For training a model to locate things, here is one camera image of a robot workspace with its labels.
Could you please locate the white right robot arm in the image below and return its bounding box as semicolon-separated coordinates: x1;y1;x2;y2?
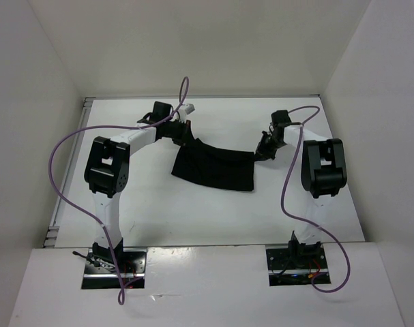
256;123;347;268

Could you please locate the purple cable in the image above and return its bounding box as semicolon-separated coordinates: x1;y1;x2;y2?
280;105;353;293
48;76;191;306

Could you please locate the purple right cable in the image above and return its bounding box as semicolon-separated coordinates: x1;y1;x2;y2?
280;105;353;293

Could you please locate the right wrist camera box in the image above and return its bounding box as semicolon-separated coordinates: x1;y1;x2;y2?
271;110;291;128

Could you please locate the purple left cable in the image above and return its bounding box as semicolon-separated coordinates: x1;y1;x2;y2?
48;76;191;306

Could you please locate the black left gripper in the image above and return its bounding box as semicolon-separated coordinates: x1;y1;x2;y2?
162;118;197;147

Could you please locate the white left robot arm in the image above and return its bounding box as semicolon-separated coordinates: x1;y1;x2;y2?
85;120;193;273

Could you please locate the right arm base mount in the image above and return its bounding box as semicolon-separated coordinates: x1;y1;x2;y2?
265;247;331;287

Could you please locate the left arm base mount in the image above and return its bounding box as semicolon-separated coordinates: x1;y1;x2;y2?
72;248;147;290

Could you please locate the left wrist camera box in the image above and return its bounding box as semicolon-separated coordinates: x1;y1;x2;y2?
151;101;196;123

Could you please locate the black skirt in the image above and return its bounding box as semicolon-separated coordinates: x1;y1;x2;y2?
171;135;254;192

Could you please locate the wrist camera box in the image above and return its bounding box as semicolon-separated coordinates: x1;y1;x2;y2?
271;110;291;128
151;101;196;123

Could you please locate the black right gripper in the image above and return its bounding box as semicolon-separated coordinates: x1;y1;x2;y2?
252;130;286;161

